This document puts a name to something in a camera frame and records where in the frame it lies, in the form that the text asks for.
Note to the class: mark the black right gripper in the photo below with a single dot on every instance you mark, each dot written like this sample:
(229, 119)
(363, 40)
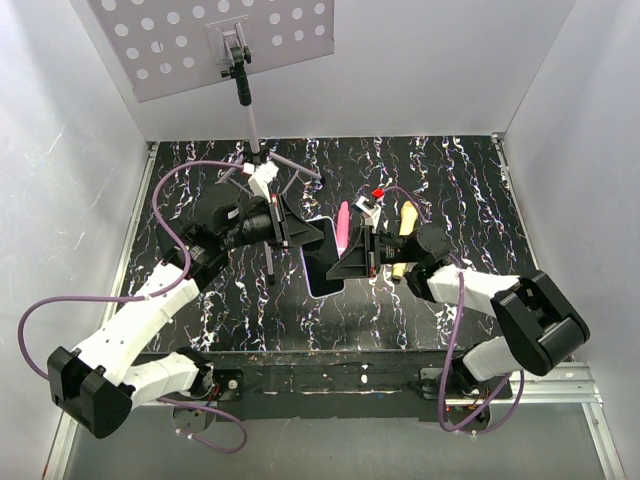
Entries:
(361, 260)

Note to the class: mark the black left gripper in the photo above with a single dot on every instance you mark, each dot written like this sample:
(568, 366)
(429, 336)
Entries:
(287, 226)

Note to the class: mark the lilac phone case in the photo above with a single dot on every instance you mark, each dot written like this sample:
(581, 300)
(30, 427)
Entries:
(325, 295)

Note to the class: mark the teal smartphone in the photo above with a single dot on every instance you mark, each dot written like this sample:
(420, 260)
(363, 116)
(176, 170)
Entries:
(322, 270)

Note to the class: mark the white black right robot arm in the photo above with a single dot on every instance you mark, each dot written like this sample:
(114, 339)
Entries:
(539, 326)

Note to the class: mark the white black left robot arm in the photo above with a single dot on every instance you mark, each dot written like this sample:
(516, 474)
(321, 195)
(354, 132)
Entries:
(98, 383)

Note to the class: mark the pink marker pen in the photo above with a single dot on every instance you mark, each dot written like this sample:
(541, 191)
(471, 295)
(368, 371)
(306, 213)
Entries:
(342, 227)

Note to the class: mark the yellow marker pen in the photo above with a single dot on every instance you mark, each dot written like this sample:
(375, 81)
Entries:
(409, 216)

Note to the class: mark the lilac tripod stand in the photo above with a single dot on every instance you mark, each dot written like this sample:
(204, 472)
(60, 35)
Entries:
(257, 150)

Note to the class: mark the perforated calibration board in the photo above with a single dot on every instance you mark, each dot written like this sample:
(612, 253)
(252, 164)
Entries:
(168, 47)

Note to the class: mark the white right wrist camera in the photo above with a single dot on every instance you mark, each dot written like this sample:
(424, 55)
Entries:
(369, 207)

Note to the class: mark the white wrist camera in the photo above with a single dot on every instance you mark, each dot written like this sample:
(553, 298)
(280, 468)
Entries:
(260, 177)
(369, 207)

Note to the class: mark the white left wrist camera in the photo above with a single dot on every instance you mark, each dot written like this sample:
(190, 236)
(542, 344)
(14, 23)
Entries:
(260, 177)

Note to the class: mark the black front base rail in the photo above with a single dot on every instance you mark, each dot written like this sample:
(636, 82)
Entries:
(328, 384)

